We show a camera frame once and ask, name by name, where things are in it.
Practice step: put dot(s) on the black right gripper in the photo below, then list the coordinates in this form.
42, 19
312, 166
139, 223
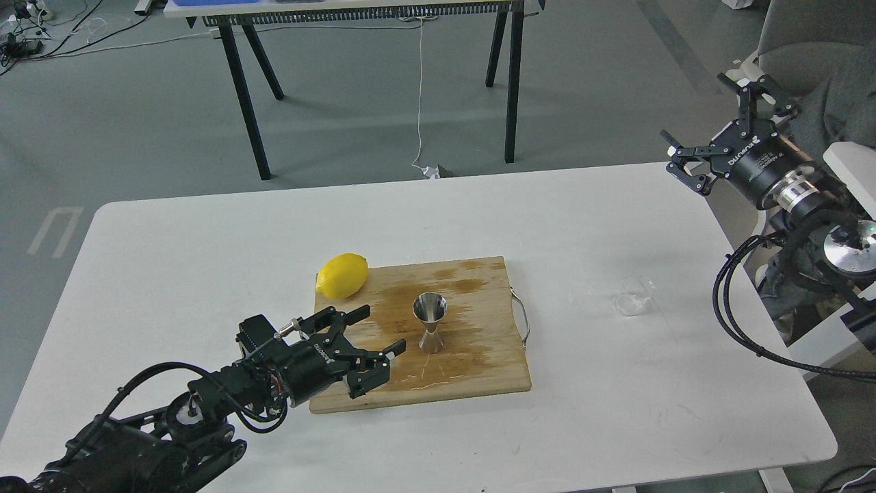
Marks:
754, 158

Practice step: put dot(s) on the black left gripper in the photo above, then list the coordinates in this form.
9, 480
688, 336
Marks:
309, 367

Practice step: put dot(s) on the steel jigger measuring cup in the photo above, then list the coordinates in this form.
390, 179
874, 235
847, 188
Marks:
430, 308

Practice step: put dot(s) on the small clear glass cup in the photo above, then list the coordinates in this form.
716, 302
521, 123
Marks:
637, 291

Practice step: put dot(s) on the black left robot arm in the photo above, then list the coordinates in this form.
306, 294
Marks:
183, 446

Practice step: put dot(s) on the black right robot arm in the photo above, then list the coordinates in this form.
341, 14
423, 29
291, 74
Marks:
825, 247

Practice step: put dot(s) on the yellow lemon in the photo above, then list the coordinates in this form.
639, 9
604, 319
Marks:
341, 277

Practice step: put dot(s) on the wooden cutting board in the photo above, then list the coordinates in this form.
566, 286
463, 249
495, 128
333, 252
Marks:
483, 351

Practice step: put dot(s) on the white office chair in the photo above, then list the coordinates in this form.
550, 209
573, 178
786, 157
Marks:
823, 54

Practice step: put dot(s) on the black-legged background table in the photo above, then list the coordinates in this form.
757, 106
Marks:
359, 45

